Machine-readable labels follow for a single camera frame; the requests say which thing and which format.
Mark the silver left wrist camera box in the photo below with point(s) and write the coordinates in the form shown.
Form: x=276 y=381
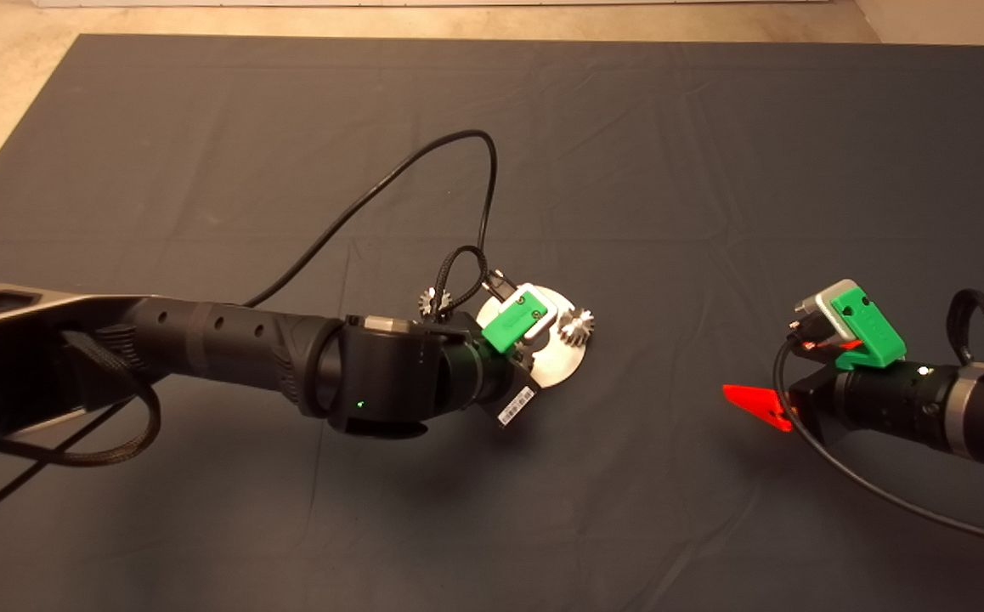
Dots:
x=550 y=319

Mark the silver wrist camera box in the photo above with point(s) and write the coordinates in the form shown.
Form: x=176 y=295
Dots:
x=550 y=319
x=817 y=306

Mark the green right camera mount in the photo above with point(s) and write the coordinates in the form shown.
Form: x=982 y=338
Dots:
x=868 y=331

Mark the small steel planetary gear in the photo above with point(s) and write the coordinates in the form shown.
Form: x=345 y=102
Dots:
x=429 y=299
x=579 y=327

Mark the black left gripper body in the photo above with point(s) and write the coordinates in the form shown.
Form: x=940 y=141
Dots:
x=488 y=382

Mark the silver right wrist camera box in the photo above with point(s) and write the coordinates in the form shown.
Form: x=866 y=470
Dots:
x=817 y=306

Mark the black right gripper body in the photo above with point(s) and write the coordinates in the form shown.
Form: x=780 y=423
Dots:
x=883 y=404

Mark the dark grey table cloth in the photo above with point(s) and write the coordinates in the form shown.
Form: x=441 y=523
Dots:
x=203 y=127

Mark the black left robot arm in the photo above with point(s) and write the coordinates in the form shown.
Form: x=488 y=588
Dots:
x=229 y=344

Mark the green left camera mount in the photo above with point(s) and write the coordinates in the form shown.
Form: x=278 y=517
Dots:
x=513 y=323

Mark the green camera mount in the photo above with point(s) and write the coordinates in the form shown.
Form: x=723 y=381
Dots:
x=513 y=323
x=868 y=331

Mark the round metal carrier plate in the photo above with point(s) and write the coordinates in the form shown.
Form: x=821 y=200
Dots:
x=556 y=365

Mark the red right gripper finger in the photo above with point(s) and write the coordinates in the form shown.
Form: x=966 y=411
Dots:
x=761 y=404
x=834 y=345

